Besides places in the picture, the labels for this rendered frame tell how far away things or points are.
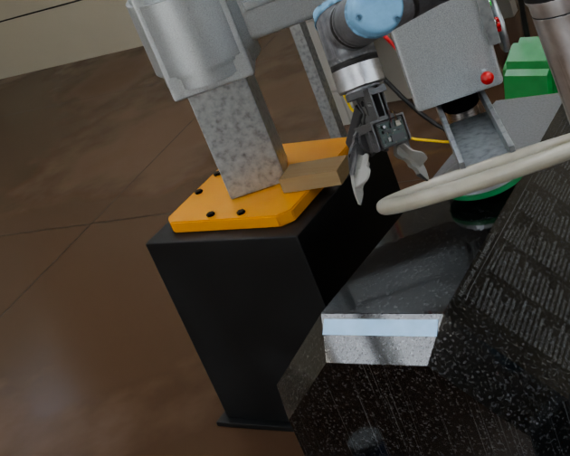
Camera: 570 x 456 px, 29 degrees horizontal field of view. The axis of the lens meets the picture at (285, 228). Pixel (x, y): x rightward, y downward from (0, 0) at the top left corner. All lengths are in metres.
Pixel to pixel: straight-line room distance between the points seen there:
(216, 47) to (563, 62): 1.91
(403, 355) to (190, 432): 1.57
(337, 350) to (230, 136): 1.03
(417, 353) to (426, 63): 0.69
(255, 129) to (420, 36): 0.89
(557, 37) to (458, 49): 1.25
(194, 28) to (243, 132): 0.38
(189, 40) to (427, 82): 0.83
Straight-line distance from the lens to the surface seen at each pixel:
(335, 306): 2.64
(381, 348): 2.53
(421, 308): 2.51
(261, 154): 3.41
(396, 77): 5.91
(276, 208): 3.30
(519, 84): 4.43
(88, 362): 4.69
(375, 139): 1.98
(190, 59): 3.24
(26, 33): 9.82
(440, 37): 2.65
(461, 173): 2.38
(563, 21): 1.42
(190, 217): 3.48
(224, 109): 3.36
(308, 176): 3.31
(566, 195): 2.98
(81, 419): 4.33
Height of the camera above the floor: 2.09
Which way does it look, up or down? 25 degrees down
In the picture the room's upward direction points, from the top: 22 degrees counter-clockwise
